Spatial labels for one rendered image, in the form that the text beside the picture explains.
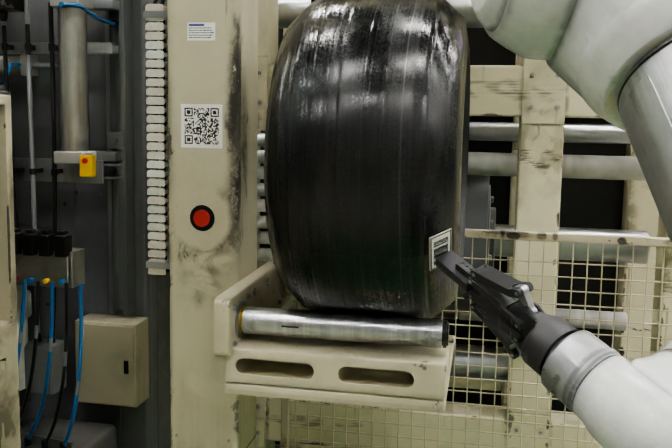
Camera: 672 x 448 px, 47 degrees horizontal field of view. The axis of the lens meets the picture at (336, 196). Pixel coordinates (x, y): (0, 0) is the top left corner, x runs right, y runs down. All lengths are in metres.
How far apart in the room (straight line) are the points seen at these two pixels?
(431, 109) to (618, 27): 0.66
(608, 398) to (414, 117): 0.44
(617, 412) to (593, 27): 0.56
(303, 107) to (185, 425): 0.65
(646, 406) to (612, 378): 0.05
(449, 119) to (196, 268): 0.54
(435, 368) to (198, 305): 0.44
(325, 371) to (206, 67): 0.55
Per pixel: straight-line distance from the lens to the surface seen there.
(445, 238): 1.14
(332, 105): 1.11
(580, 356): 0.98
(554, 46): 0.51
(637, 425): 0.93
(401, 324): 1.25
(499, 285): 1.04
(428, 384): 1.25
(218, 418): 1.46
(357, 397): 1.27
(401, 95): 1.10
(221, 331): 1.28
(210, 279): 1.39
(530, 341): 1.01
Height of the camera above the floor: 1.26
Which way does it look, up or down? 7 degrees down
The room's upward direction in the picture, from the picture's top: 1 degrees clockwise
